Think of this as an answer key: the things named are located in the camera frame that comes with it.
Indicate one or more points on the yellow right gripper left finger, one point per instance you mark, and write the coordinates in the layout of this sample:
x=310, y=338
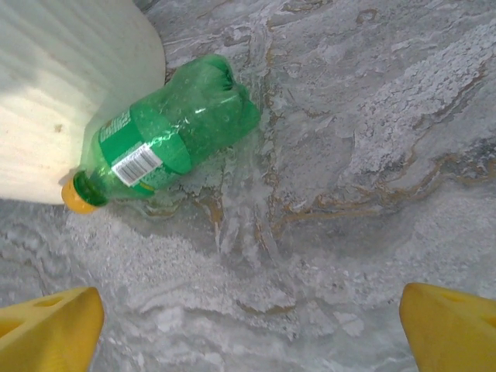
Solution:
x=50, y=333

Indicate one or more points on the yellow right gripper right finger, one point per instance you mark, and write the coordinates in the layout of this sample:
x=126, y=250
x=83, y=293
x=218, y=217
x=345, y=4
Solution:
x=457, y=333

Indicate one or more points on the cream ribbed waste bin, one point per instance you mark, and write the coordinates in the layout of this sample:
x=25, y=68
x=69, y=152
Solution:
x=69, y=97

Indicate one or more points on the green bottle yellow cap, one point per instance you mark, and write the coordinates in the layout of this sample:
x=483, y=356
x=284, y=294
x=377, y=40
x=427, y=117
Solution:
x=186, y=116

